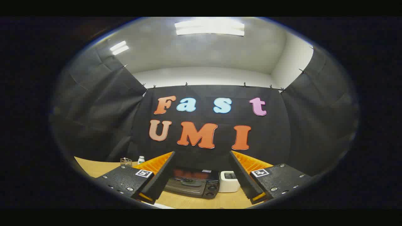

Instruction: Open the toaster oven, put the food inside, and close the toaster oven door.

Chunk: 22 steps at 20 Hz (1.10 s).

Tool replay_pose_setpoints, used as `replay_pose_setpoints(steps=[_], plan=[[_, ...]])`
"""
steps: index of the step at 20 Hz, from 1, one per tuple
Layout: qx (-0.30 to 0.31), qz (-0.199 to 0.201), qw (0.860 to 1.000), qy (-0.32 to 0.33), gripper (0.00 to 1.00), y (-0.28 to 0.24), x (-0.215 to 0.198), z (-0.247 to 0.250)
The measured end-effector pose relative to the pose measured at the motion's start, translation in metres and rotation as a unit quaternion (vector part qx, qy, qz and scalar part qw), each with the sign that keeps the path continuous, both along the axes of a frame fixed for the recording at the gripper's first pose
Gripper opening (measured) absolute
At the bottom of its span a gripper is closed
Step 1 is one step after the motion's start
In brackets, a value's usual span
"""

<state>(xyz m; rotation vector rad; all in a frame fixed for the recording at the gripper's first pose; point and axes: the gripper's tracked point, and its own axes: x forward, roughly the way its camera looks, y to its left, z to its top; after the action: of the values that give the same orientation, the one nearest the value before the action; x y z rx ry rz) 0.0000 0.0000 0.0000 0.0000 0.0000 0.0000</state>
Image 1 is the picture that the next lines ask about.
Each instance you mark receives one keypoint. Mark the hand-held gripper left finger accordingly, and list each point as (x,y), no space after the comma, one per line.
(161,179)

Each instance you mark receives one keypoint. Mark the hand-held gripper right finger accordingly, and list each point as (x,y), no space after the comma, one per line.
(243,179)

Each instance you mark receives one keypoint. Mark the black toaster oven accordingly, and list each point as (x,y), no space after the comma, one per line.
(191,185)

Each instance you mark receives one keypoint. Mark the white bread toaster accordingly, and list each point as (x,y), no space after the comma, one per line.
(229,183)

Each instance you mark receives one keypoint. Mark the white bottle green label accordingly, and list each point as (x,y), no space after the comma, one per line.
(141,160)

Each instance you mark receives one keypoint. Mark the small clear glass cup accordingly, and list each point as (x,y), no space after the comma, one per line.
(126,162)

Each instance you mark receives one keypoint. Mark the small ceiling light panel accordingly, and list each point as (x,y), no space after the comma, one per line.
(119,47)

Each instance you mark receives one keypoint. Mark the large ceiling light panel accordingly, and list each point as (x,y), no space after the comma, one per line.
(209,27)

